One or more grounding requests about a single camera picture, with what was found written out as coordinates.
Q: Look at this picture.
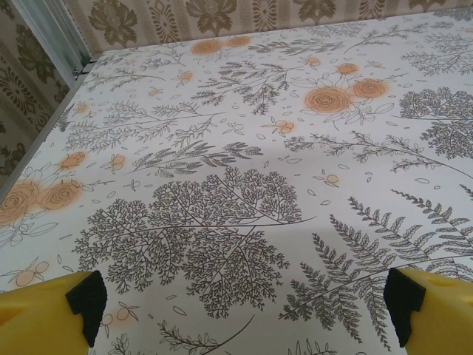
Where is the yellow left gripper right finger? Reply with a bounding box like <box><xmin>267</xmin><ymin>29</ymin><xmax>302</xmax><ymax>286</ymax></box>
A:
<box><xmin>383</xmin><ymin>266</ymin><xmax>473</xmax><ymax>355</ymax></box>

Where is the floral patterned table cover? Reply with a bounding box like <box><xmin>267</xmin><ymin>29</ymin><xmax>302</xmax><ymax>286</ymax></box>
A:
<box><xmin>0</xmin><ymin>10</ymin><xmax>473</xmax><ymax>355</ymax></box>

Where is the aluminium corner frame post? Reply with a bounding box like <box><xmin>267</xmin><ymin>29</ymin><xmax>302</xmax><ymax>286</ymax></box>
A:
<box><xmin>10</xmin><ymin>0</ymin><xmax>93</xmax><ymax>77</ymax></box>

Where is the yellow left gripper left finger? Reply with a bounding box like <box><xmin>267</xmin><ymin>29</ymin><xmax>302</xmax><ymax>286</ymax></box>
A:
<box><xmin>0</xmin><ymin>270</ymin><xmax>108</xmax><ymax>355</ymax></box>

